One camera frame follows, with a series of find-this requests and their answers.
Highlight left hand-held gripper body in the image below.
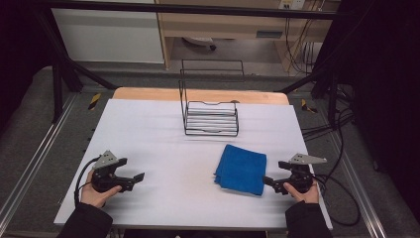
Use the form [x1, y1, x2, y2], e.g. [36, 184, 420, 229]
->
[91, 150, 137, 194]

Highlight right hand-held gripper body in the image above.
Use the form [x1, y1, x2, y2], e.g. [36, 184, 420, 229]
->
[272, 153, 328, 196]

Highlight blue towel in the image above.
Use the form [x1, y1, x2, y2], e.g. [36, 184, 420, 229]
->
[213, 143, 267, 197]

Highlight black wire rack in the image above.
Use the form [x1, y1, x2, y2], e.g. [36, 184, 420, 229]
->
[178, 59, 246, 138]

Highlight person's left hand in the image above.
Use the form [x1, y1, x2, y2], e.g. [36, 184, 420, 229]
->
[79, 170, 123, 209]

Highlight person's right hand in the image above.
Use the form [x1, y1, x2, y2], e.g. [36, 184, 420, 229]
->
[282, 180, 320, 205]

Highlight white table cover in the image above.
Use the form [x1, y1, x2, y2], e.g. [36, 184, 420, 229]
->
[53, 98, 334, 231]

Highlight yellow black tape marker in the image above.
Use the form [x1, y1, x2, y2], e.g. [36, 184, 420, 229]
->
[87, 92, 102, 111]
[300, 98, 319, 114]

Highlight wooden table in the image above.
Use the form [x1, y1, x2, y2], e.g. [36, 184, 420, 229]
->
[112, 86, 291, 106]

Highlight white cabinet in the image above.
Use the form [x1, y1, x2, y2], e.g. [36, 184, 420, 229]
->
[51, 7, 165, 64]

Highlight black curtain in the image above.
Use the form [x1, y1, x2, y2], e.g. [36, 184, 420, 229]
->
[0, 0, 55, 132]
[321, 0, 420, 217]

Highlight office chair base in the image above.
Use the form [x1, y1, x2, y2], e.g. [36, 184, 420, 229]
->
[181, 36, 218, 52]

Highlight light wooden desk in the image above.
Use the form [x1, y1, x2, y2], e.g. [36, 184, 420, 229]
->
[155, 0, 342, 73]

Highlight white power strip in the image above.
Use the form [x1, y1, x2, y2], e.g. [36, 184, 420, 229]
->
[277, 0, 307, 11]

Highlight left hand-held gripper black cable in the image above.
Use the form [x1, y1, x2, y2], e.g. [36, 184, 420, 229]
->
[73, 156, 102, 208]

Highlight hand-held gripper black cable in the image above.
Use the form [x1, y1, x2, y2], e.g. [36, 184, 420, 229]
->
[310, 173, 362, 228]
[73, 156, 102, 208]

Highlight right hand-held gripper black cable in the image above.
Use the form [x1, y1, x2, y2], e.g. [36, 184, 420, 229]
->
[310, 173, 362, 228]

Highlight aluminium floor rail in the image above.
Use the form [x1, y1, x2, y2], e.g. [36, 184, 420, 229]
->
[0, 93, 79, 230]
[325, 131, 388, 238]

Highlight black floor cables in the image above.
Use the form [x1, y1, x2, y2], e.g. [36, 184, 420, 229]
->
[300, 84, 357, 141]

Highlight black metal frame stand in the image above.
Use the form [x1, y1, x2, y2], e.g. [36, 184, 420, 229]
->
[33, 9, 119, 124]
[278, 58, 342, 131]

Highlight hanging cable bundle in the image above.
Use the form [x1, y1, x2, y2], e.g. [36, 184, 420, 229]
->
[284, 17, 324, 75]

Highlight black metal frame bar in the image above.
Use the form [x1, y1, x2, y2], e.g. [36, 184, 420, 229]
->
[33, 0, 342, 21]

